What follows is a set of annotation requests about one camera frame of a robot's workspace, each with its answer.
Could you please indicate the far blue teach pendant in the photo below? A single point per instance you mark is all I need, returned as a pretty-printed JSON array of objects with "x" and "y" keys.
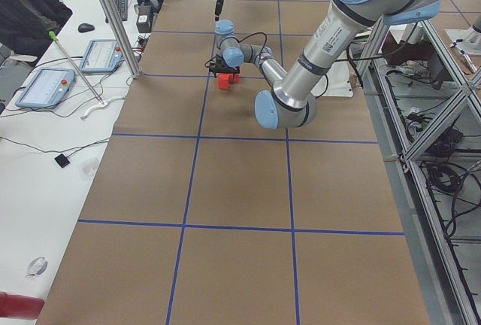
[{"x": 101, "y": 56}]

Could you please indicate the red object at corner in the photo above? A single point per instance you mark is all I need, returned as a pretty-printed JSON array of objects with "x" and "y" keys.
[{"x": 20, "y": 307}]

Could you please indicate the aluminium frame post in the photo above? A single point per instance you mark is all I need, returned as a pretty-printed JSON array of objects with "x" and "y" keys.
[{"x": 120, "y": 35}]

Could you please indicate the black keyboard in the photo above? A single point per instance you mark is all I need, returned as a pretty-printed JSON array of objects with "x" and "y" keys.
[{"x": 122, "y": 7}]

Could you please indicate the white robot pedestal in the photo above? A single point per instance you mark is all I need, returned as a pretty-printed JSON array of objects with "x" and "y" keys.
[{"x": 336, "y": 83}]

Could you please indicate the white curved plastic part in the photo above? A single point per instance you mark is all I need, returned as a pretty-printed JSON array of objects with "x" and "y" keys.
[{"x": 101, "y": 105}]

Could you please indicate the person in black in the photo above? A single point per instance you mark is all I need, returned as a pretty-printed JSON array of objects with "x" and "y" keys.
[{"x": 26, "y": 24}]

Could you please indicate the black power box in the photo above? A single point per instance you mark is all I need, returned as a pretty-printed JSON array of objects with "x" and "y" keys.
[{"x": 144, "y": 20}]

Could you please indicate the metal rod green tip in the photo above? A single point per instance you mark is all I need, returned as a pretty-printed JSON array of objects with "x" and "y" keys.
[{"x": 53, "y": 37}]

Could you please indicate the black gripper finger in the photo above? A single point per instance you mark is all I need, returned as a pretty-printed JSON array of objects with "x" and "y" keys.
[{"x": 218, "y": 9}]

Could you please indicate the red block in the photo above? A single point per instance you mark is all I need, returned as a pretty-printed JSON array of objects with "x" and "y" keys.
[
  {"x": 234, "y": 78},
  {"x": 224, "y": 81}
]

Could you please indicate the near blue teach pendant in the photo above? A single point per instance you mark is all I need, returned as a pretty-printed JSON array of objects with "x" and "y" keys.
[{"x": 47, "y": 88}]

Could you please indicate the black computer mouse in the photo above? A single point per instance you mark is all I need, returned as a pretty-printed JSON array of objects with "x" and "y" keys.
[{"x": 85, "y": 27}]

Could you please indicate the small black square pad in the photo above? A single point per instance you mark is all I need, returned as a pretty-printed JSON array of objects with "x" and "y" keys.
[{"x": 62, "y": 160}]

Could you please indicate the clear tape roll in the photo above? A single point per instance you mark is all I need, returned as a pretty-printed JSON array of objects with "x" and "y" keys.
[{"x": 37, "y": 267}]

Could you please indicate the blue teach pendant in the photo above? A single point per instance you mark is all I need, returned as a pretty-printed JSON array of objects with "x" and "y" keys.
[
  {"x": 47, "y": 88},
  {"x": 101, "y": 56}
]

